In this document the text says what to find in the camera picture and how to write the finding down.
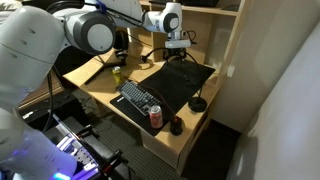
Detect black robot mounting cart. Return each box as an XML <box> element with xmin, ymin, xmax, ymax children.
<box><xmin>19</xmin><ymin>96</ymin><xmax>134</xmax><ymax>180</ymax></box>

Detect yellow green soda can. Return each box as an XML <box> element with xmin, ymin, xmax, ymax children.
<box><xmin>111</xmin><ymin>65</ymin><xmax>124</xmax><ymax>85</ymax></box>

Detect white wall outlet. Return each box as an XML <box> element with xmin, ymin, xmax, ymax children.
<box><xmin>227</xmin><ymin>64</ymin><xmax>236</xmax><ymax>78</ymax></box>

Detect black monitor stand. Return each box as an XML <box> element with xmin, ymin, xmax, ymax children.
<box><xmin>84</xmin><ymin>53</ymin><xmax>129</xmax><ymax>86</ymax></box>

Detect black case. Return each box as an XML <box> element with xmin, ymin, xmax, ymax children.
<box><xmin>181</xmin><ymin>0</ymin><xmax>220</xmax><ymax>8</ymax></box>

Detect small black cup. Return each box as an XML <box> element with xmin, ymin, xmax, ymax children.
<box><xmin>169</xmin><ymin>115</ymin><xmax>185</xmax><ymax>136</ymax></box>

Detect black headphones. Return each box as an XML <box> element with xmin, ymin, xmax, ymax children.
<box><xmin>113</xmin><ymin>29</ymin><xmax>130</xmax><ymax>66</ymax></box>

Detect wooden shelf hutch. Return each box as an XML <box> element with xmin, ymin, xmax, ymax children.
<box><xmin>126</xmin><ymin>0</ymin><xmax>249</xmax><ymax>88</ymax></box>

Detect black desk mat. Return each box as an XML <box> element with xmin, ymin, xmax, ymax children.
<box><xmin>110</xmin><ymin>57</ymin><xmax>216</xmax><ymax>137</ymax></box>

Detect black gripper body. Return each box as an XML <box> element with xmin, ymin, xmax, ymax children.
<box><xmin>164</xmin><ymin>47</ymin><xmax>188</xmax><ymax>58</ymax></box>

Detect grey mechanical keyboard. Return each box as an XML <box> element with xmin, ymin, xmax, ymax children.
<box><xmin>115</xmin><ymin>80</ymin><xmax>162</xmax><ymax>117</ymax></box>

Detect red keyboard cable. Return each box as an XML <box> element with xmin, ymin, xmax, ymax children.
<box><xmin>139</xmin><ymin>83</ymin><xmax>177</xmax><ymax>118</ymax></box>

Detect pink soda can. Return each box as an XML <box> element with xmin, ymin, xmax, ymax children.
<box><xmin>148</xmin><ymin>104</ymin><xmax>164</xmax><ymax>130</ymax></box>

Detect wooden desk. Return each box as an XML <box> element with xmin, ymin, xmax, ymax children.
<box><xmin>63</xmin><ymin>49</ymin><xmax>219</xmax><ymax>176</ymax></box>

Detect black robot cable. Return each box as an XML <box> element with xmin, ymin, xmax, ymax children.
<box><xmin>184</xmin><ymin>29</ymin><xmax>198</xmax><ymax>46</ymax></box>

